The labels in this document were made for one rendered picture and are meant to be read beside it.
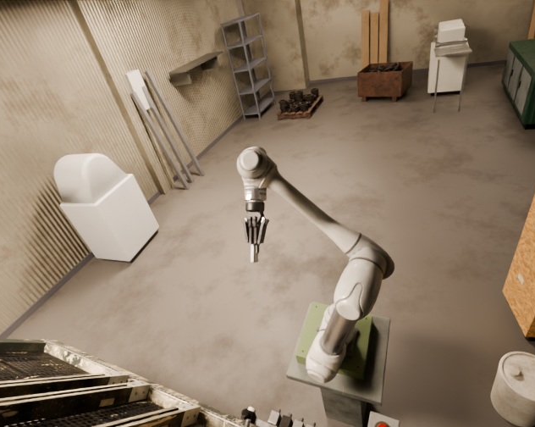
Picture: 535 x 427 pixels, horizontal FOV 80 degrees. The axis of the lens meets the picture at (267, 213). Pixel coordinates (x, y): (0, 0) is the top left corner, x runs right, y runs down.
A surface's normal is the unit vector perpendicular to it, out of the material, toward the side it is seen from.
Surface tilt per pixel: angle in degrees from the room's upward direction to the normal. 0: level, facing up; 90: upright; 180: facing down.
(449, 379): 0
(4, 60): 90
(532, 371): 0
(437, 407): 0
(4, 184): 90
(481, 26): 90
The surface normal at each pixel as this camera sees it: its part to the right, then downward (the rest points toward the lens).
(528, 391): -0.20, -0.80
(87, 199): -0.33, 0.46
